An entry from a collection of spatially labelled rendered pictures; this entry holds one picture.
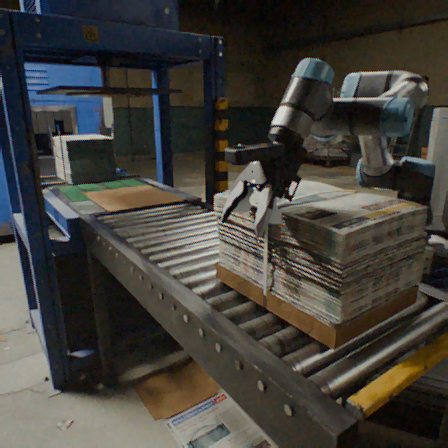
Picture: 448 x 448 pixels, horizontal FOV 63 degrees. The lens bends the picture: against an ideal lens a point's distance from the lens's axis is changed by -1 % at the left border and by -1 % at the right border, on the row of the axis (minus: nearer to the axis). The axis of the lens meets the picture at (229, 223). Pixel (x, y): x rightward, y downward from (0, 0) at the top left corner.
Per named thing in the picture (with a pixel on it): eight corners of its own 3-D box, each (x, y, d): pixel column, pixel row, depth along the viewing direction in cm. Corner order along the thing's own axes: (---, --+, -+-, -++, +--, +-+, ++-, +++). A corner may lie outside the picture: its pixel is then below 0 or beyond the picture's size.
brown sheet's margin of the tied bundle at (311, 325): (416, 303, 82) (420, 286, 81) (334, 351, 66) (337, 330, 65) (356, 278, 94) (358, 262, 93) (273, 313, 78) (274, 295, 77)
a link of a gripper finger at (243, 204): (238, 230, 79) (267, 199, 76) (218, 221, 75) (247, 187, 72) (233, 221, 81) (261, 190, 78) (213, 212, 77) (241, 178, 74)
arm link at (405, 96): (435, 109, 108) (403, 151, 71) (395, 109, 113) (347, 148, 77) (440, 66, 103) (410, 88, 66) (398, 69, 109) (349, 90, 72)
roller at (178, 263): (282, 250, 130) (283, 236, 128) (159, 284, 104) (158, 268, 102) (273, 245, 134) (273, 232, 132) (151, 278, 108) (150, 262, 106)
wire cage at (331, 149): (351, 166, 850) (358, 87, 800) (327, 169, 804) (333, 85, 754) (311, 160, 944) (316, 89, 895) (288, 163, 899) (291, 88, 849)
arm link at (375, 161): (396, 197, 143) (386, 92, 100) (357, 193, 151) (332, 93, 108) (403, 172, 147) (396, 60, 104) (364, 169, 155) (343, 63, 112)
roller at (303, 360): (430, 312, 89) (433, 294, 88) (289, 396, 63) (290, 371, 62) (410, 304, 93) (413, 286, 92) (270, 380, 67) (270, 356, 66)
